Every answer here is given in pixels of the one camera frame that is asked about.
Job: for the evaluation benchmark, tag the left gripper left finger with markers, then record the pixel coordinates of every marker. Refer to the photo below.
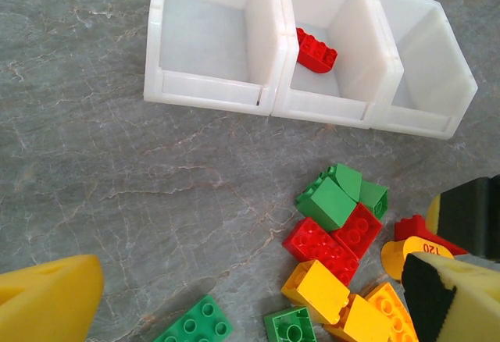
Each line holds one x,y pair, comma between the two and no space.
47,303

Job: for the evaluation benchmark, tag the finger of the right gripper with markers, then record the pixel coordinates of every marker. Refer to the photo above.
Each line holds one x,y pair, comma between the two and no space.
468,217

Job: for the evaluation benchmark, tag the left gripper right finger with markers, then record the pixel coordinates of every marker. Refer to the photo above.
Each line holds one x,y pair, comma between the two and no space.
468,303

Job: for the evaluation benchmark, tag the long orange-yellow lego brick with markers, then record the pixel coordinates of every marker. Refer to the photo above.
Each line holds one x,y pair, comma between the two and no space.
390,307

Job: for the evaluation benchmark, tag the yellow rounded lego brick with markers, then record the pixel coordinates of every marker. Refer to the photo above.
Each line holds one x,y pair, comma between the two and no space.
392,260

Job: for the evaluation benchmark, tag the square green lego brick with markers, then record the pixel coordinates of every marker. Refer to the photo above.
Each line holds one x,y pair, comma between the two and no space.
373,199

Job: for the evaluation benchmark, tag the square red lego brick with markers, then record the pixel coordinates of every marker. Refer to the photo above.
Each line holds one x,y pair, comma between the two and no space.
357,230

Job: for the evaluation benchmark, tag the green sloped lego brick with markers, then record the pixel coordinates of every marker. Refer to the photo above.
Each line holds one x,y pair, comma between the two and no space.
347,180

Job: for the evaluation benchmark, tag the tall green lego brick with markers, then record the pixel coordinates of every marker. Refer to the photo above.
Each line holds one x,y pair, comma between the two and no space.
330,205

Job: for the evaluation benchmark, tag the long green lego brick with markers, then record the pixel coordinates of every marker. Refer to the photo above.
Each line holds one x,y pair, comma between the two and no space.
195,324

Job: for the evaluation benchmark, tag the long red lego brick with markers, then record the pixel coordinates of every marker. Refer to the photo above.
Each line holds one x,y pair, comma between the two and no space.
316,246

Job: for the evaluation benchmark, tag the red curved lego brick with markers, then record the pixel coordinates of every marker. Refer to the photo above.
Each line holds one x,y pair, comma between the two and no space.
314,55

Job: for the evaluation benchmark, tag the white plastic bin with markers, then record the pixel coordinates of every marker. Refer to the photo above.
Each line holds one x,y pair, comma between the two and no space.
203,41
422,72
312,84

